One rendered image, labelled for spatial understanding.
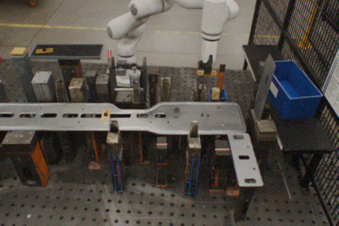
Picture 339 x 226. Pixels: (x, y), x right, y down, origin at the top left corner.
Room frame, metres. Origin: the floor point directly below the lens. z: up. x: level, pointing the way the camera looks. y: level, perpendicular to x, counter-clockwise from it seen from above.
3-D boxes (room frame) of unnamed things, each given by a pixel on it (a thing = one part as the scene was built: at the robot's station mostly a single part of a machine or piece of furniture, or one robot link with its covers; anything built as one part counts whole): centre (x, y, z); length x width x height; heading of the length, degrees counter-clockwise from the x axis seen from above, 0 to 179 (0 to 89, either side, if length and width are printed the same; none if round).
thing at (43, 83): (1.28, 0.64, 0.90); 0.13 x 0.10 x 0.41; 2
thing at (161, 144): (0.97, 0.03, 0.84); 0.11 x 0.08 x 0.29; 2
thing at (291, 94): (1.26, -0.59, 1.10); 0.30 x 0.17 x 0.13; 10
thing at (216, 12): (1.15, -0.16, 1.53); 0.09 x 0.08 x 0.13; 126
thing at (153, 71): (1.36, 0.09, 0.91); 0.07 x 0.05 x 0.42; 2
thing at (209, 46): (1.15, -0.16, 1.38); 0.10 x 0.07 x 0.11; 3
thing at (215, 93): (1.28, -0.23, 0.88); 0.04 x 0.04 x 0.36; 2
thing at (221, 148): (0.97, -0.24, 0.84); 0.11 x 0.10 x 0.28; 2
